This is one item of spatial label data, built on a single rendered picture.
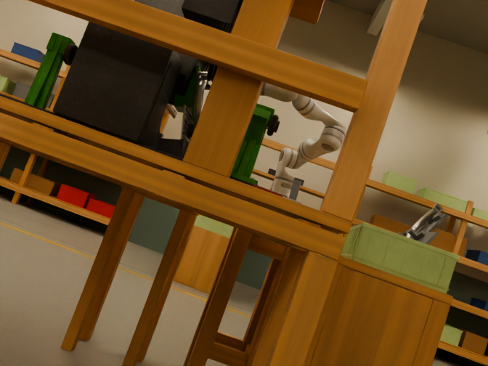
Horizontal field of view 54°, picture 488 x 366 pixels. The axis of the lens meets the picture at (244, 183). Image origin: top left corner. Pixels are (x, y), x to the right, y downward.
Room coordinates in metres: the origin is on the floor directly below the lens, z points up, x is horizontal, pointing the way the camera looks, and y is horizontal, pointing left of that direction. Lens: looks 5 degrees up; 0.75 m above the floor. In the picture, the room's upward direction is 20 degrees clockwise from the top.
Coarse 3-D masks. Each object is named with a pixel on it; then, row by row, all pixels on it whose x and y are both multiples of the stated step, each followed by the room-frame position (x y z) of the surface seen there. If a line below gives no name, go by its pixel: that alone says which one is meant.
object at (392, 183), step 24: (408, 192) 6.63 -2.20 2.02; (432, 192) 6.63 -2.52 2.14; (456, 216) 6.55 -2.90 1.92; (480, 216) 6.57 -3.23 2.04; (432, 240) 6.65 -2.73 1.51; (456, 240) 6.56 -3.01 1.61; (480, 264) 6.49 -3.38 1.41; (480, 312) 6.48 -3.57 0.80; (456, 336) 6.58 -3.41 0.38; (480, 336) 6.58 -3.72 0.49; (480, 360) 6.47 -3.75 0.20
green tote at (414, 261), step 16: (368, 224) 2.06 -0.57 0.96; (352, 240) 2.28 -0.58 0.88; (368, 240) 2.06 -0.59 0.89; (384, 240) 2.06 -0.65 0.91; (400, 240) 2.05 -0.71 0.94; (416, 240) 2.03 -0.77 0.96; (352, 256) 2.08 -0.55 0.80; (368, 256) 2.06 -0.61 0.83; (384, 256) 2.05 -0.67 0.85; (400, 256) 2.04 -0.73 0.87; (416, 256) 2.03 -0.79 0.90; (432, 256) 2.03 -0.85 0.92; (448, 256) 2.02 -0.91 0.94; (400, 272) 2.04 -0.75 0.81; (416, 272) 2.03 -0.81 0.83; (432, 272) 2.02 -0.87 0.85; (448, 272) 2.01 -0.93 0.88; (432, 288) 2.02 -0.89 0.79; (448, 288) 2.01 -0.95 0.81
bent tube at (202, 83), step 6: (198, 72) 1.75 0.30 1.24; (204, 72) 1.75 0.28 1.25; (198, 78) 1.76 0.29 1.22; (198, 84) 1.70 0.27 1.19; (204, 84) 1.71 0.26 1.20; (198, 90) 1.68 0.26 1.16; (198, 96) 1.68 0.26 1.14; (198, 102) 1.68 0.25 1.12; (198, 108) 1.68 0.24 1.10; (198, 114) 1.69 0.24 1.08
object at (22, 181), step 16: (16, 48) 6.95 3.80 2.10; (32, 48) 6.92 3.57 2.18; (32, 64) 6.85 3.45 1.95; (0, 80) 6.96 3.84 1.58; (64, 80) 6.87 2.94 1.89; (16, 96) 6.97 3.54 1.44; (160, 128) 7.22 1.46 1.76; (32, 160) 6.87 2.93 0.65; (48, 160) 7.31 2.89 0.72; (0, 176) 7.14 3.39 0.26; (16, 176) 6.93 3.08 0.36; (32, 176) 6.94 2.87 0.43; (16, 192) 6.87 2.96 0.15; (32, 192) 6.81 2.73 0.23; (48, 192) 6.95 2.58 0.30; (64, 192) 6.87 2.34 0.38; (80, 192) 6.87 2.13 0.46; (64, 208) 6.79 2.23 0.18; (80, 208) 6.82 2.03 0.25; (96, 208) 6.84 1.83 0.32; (112, 208) 6.84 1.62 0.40
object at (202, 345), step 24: (240, 240) 2.17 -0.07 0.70; (264, 240) 2.19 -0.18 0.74; (240, 264) 2.17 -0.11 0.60; (216, 288) 2.17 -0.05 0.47; (264, 288) 2.42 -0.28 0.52; (216, 312) 2.17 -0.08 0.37; (264, 312) 2.18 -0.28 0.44; (216, 336) 2.43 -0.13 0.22; (192, 360) 2.17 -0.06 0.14; (216, 360) 2.19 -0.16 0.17; (240, 360) 2.20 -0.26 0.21
